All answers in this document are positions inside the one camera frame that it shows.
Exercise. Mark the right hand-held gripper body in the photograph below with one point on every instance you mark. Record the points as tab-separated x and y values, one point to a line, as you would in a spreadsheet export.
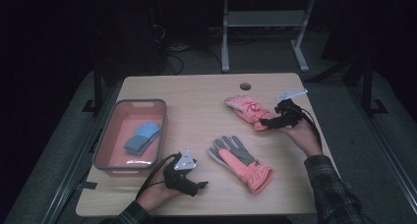
290	114

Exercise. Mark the black tape strip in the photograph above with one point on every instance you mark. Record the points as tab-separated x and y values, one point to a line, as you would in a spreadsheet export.
88	185

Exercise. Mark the person's right hand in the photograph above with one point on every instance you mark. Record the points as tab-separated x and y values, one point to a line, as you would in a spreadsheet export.
305	137

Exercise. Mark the blue glove with grey cuff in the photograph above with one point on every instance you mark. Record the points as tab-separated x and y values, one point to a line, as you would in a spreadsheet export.
147	130

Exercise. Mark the pink basin with grey rim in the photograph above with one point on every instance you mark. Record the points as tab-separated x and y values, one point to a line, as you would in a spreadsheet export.
131	119

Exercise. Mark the pink glove with grey palm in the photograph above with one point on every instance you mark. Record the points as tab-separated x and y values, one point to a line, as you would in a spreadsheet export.
242	166

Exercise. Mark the black metal stand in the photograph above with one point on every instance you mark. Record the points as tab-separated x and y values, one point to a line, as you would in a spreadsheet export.
369	86
97	86

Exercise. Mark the person's left hand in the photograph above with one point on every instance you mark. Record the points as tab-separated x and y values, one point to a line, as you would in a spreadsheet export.
157	194

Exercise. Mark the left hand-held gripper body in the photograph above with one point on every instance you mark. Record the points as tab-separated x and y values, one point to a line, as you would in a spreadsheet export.
178	180

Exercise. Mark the white metal stand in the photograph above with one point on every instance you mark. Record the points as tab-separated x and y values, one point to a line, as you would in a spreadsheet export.
262	19

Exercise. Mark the pink printed ski glove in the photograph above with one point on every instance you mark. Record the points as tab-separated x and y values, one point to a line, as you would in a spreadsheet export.
249	111

